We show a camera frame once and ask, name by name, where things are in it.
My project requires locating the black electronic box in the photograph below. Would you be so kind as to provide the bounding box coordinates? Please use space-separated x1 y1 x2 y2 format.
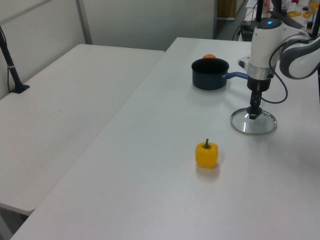
240 21 256 42

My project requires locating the black camera stand pole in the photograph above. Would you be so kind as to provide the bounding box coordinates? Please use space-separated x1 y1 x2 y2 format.
0 24 30 94

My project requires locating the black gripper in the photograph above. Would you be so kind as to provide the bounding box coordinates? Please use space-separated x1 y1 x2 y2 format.
246 76 272 120

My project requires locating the glass lid with blue knob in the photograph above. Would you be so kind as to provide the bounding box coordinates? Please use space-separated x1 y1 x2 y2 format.
229 106 278 136

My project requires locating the thin black pole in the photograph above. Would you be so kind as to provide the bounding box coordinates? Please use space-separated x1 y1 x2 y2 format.
256 0 264 24

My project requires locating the brown wooden board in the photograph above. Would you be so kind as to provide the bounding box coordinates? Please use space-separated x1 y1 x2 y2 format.
217 0 237 19

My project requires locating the dark saucepan with blue handle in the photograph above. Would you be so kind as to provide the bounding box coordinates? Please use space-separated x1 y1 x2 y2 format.
191 57 250 91

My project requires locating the yellow bell pepper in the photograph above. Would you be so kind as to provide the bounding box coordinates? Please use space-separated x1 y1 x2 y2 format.
194 138 219 170

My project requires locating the thin robot gripper cable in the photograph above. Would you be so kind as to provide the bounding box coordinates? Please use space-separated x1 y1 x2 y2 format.
261 37 288 104

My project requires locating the yellow plastic object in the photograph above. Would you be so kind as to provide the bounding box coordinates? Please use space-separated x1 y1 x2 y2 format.
303 2 319 19

